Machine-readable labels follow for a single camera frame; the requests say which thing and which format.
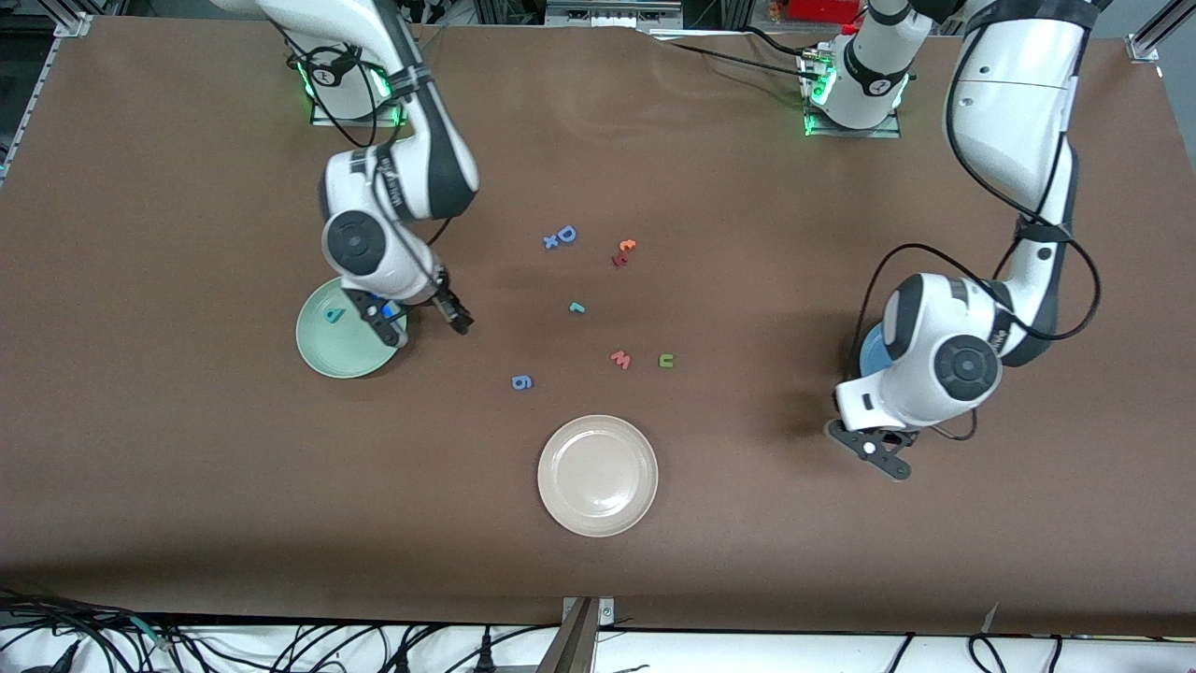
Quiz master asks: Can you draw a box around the blue plate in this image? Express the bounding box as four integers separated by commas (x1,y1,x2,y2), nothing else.
858,322,890,377

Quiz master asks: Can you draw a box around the light green plate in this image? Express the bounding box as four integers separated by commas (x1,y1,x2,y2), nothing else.
295,279,409,379

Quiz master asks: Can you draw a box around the beige plate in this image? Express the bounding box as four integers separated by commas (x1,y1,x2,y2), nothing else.
537,415,660,538

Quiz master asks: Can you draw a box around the brown table cover mat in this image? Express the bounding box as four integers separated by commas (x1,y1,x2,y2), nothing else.
0,17,1196,637

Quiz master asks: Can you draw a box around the grey power strip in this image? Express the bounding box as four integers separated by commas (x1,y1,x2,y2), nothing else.
545,0,688,29

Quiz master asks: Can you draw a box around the red box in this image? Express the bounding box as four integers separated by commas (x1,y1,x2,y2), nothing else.
788,0,865,24

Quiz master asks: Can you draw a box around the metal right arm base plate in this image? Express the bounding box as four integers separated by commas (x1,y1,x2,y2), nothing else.
308,65,414,128

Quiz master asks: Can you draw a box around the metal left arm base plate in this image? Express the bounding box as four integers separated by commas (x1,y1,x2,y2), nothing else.
802,42,904,139

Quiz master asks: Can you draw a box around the aluminium bracket profile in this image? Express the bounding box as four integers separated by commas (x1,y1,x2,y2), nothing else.
534,596,616,673

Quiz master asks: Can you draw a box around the black base cable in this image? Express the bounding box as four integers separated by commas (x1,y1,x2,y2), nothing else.
654,37,814,76

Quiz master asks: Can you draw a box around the aluminium frame rail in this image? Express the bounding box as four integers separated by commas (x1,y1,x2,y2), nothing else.
0,9,94,183
1126,0,1196,64

